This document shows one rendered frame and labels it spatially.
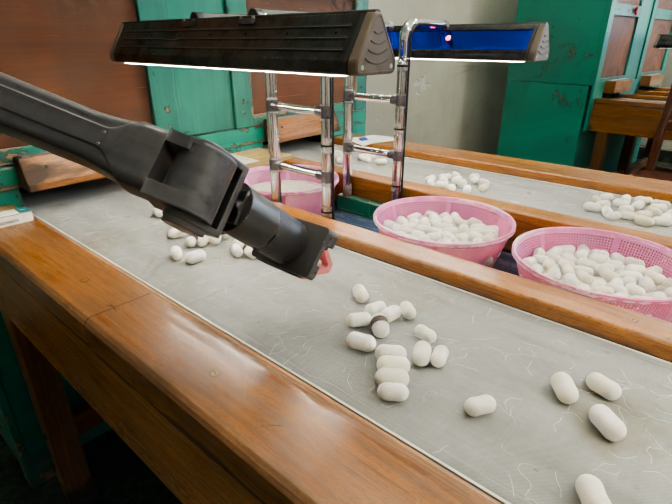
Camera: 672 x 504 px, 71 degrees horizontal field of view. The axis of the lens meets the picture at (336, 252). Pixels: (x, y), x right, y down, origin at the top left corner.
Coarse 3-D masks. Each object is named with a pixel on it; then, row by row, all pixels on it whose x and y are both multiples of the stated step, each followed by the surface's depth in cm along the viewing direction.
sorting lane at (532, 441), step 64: (128, 192) 115; (128, 256) 81; (256, 320) 62; (320, 320) 62; (448, 320) 62; (512, 320) 62; (320, 384) 51; (448, 384) 51; (512, 384) 51; (576, 384) 51; (640, 384) 51; (448, 448) 43; (512, 448) 43; (576, 448) 43; (640, 448) 43
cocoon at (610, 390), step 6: (594, 372) 50; (588, 378) 49; (594, 378) 49; (600, 378) 49; (606, 378) 49; (588, 384) 49; (594, 384) 49; (600, 384) 48; (606, 384) 48; (612, 384) 48; (594, 390) 49; (600, 390) 48; (606, 390) 48; (612, 390) 47; (618, 390) 47; (606, 396) 48; (612, 396) 48; (618, 396) 48
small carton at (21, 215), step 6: (12, 210) 89; (18, 210) 89; (24, 210) 89; (30, 210) 89; (0, 216) 86; (6, 216) 86; (12, 216) 87; (18, 216) 88; (24, 216) 88; (30, 216) 89; (0, 222) 86; (6, 222) 86; (12, 222) 87; (18, 222) 88; (24, 222) 89
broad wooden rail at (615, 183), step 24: (336, 144) 167; (384, 144) 156; (408, 144) 156; (480, 168) 134; (504, 168) 129; (528, 168) 126; (552, 168) 126; (576, 168) 126; (624, 192) 112; (648, 192) 109
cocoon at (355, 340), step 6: (348, 336) 56; (354, 336) 56; (360, 336) 55; (366, 336) 55; (372, 336) 56; (348, 342) 56; (354, 342) 55; (360, 342) 55; (366, 342) 55; (372, 342) 55; (354, 348) 56; (360, 348) 55; (366, 348) 55; (372, 348) 55
